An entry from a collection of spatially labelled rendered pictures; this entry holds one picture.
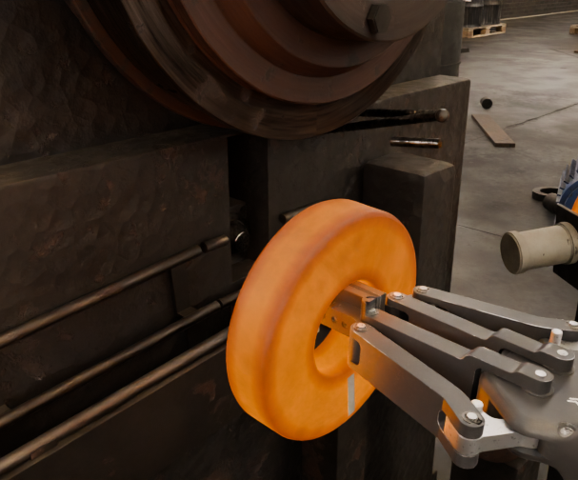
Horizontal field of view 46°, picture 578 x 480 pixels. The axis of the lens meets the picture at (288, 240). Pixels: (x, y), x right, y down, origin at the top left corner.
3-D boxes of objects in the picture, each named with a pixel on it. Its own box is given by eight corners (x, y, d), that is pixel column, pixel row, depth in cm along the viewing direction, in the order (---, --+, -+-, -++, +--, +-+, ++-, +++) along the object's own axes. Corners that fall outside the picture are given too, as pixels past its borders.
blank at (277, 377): (207, 259, 36) (251, 280, 34) (381, 161, 46) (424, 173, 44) (234, 465, 44) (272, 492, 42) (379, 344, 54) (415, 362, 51)
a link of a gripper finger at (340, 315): (391, 345, 40) (360, 366, 38) (325, 313, 43) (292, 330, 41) (394, 323, 39) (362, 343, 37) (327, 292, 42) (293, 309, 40)
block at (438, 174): (349, 320, 99) (355, 158, 90) (382, 302, 104) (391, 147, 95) (412, 347, 92) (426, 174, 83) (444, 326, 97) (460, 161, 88)
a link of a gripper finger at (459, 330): (567, 364, 34) (579, 353, 35) (384, 285, 41) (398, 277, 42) (551, 428, 35) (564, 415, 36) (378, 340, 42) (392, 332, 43)
